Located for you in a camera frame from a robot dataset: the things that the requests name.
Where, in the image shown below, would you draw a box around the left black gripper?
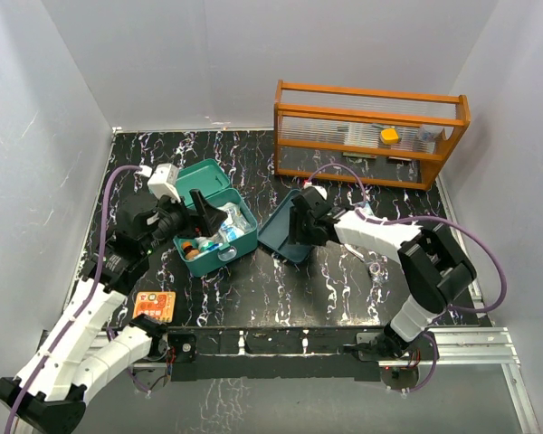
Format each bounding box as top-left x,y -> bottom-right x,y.
142,189 -> 227,254

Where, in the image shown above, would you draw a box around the white blue gauze packet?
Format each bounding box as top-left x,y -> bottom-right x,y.
218,217 -> 245,243

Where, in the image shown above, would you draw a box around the white green bottle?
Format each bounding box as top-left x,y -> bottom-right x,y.
195,237 -> 223,255

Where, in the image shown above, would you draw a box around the clear plastic vial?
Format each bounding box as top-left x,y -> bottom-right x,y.
220,203 -> 252,232

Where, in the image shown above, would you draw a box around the teal medicine kit box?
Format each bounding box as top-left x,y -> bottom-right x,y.
174,159 -> 258,278

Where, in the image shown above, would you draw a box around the blue divided tray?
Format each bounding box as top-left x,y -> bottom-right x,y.
258,189 -> 313,264

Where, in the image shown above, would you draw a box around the brown medicine bottle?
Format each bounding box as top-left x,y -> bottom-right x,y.
181,241 -> 200,261

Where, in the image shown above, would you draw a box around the black handled scissors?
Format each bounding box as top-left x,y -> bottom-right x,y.
344,244 -> 366,262

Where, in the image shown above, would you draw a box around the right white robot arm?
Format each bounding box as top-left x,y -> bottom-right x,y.
289,186 -> 477,359

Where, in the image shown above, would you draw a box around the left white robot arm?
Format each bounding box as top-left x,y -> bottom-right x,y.
0,189 -> 227,433

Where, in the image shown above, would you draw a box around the small green white sachet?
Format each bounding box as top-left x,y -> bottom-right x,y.
354,202 -> 375,222

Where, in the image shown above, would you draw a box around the clear tape roll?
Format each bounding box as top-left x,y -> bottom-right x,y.
367,262 -> 386,282

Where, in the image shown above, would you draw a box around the orange wooden rack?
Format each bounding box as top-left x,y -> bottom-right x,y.
273,80 -> 471,191

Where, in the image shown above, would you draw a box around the orange card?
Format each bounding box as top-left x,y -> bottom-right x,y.
133,291 -> 176,324

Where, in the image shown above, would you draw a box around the yellow small box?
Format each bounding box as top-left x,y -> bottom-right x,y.
380,128 -> 400,145

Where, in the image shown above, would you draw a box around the clear cup on rack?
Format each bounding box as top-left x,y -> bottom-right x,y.
417,124 -> 444,143

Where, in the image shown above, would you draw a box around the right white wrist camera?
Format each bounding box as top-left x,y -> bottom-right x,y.
303,180 -> 328,200

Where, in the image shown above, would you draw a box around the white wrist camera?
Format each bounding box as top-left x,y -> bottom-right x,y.
303,180 -> 328,200
136,164 -> 181,203

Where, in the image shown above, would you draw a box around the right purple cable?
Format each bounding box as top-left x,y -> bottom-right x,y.
305,162 -> 510,399

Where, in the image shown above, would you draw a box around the purple cable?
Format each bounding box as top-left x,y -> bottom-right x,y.
4,165 -> 153,434
305,162 -> 510,399

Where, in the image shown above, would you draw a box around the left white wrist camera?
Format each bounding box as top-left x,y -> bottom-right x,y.
136,164 -> 181,203

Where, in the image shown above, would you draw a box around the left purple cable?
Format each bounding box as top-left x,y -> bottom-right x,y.
4,165 -> 153,434

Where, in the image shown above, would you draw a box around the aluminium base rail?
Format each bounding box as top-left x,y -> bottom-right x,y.
13,325 -> 542,434

